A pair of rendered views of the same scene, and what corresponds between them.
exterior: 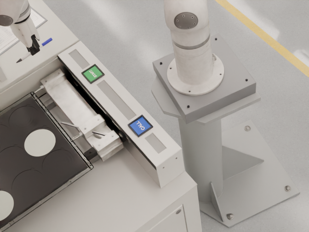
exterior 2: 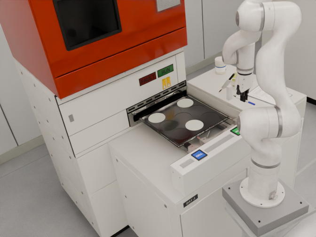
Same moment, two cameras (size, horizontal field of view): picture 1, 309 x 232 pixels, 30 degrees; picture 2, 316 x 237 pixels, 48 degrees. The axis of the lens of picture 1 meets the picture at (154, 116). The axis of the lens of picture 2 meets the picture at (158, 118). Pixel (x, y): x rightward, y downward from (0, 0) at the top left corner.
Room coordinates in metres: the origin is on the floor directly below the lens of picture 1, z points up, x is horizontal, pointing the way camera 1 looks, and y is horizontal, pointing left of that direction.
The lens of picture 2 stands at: (0.66, -1.18, 2.05)
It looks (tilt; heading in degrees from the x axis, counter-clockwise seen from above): 34 degrees down; 85
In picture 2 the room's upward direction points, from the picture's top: 8 degrees counter-clockwise
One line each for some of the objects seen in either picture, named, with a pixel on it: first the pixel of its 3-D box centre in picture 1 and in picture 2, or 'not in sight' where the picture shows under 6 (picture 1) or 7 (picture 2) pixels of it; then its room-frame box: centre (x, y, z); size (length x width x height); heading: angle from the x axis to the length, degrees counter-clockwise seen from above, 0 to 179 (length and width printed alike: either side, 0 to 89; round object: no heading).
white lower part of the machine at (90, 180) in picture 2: not in sight; (119, 152); (0.52, 0.88, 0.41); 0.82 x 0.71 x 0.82; 27
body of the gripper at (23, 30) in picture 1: (22, 24); (244, 79); (1.26, 0.34, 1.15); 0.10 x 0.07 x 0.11; 31
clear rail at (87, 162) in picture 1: (60, 128); (204, 131); (1.03, 0.30, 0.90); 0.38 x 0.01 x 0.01; 27
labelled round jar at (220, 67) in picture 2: not in sight; (220, 65); (1.28, 0.79, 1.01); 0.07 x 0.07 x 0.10
